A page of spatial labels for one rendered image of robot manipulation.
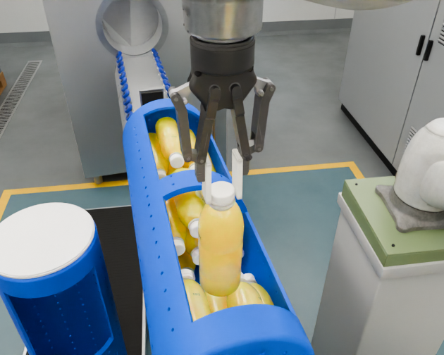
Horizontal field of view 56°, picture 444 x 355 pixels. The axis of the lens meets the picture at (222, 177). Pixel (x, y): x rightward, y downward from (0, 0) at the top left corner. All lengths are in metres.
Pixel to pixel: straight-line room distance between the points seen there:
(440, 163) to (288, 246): 1.58
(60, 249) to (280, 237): 1.69
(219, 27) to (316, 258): 2.16
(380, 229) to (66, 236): 0.83
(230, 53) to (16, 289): 0.87
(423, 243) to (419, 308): 0.26
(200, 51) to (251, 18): 0.07
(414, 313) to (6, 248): 1.14
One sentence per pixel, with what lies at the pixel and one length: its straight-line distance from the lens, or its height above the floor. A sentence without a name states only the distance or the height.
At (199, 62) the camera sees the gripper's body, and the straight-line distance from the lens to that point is 0.49.
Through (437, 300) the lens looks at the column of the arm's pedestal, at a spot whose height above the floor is 0.82.
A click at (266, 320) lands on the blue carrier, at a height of 1.23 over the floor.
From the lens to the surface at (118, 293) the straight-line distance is 2.19.
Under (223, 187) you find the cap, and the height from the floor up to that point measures 1.45.
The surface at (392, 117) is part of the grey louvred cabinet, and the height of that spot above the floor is 0.40.
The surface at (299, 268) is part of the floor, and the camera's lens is 2.47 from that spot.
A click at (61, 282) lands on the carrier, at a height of 0.99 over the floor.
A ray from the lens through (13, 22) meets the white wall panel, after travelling 6.07.
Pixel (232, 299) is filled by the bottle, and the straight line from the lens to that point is 0.86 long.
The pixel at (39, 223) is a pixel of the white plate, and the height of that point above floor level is 1.04.
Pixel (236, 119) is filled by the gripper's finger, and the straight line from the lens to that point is 0.54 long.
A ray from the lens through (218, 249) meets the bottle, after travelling 0.65.
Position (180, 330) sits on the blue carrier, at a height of 1.20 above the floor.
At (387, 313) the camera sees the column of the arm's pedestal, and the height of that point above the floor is 0.79.
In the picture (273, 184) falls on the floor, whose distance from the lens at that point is 3.02.
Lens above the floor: 1.82
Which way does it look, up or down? 37 degrees down
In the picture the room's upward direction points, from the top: straight up
